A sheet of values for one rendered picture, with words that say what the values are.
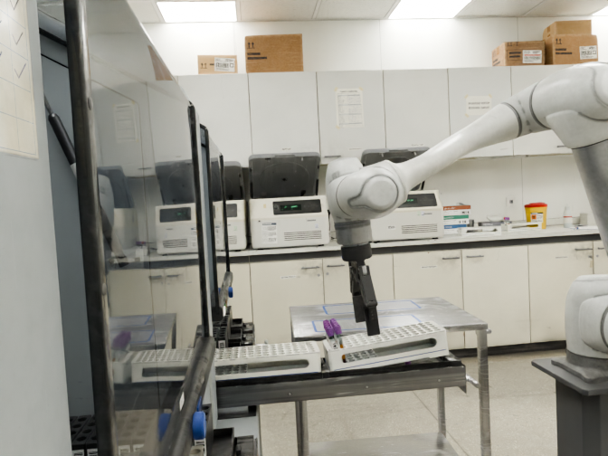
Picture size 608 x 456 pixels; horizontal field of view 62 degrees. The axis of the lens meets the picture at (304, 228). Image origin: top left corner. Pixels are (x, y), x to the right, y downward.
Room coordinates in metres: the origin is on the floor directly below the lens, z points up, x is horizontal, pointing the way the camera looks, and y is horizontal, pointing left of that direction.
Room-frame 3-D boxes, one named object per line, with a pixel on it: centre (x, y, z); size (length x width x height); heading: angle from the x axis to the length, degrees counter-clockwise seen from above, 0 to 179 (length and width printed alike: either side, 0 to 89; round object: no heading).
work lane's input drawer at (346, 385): (1.24, -0.05, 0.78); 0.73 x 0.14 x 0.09; 96
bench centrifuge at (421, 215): (3.92, -0.72, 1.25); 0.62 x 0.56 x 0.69; 5
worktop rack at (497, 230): (3.81, -1.33, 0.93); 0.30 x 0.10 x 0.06; 88
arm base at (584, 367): (1.43, -0.82, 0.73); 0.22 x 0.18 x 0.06; 6
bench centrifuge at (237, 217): (3.77, 0.71, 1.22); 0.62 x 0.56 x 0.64; 4
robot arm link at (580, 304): (1.40, -0.82, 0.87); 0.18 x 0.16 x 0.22; 11
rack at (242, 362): (1.22, 0.13, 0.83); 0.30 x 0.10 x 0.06; 96
